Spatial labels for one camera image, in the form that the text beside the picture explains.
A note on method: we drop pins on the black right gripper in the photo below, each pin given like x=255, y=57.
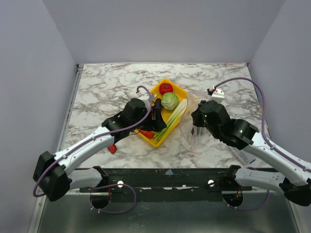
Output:
x=196, y=119

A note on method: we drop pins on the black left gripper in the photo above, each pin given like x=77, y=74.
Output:
x=157, y=124

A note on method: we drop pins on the clear pink-dotted zip bag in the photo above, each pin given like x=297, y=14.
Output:
x=191, y=136

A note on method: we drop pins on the green celery stalk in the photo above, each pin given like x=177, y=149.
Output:
x=172, y=120

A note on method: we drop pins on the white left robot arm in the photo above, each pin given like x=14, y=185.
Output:
x=56, y=174

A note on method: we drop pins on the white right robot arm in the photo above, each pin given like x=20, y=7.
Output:
x=292, y=176

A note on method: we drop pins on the purple eggplant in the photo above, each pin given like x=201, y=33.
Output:
x=158, y=103

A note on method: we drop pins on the orange carrot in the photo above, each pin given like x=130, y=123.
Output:
x=147, y=134

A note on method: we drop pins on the green cabbage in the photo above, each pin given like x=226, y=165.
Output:
x=169, y=101

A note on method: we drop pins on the red tomato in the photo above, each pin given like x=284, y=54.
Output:
x=165, y=88

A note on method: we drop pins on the clear plastic packet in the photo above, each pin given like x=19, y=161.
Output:
x=244, y=157

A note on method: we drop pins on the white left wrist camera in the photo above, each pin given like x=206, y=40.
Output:
x=145, y=98

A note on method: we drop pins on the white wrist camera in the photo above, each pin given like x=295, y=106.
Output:
x=216, y=95
x=145, y=98

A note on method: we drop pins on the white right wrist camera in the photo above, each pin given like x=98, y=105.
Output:
x=216, y=95

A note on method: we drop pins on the red black handled tool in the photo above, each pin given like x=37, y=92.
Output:
x=112, y=148

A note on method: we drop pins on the black metal base rail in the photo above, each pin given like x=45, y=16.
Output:
x=164, y=184

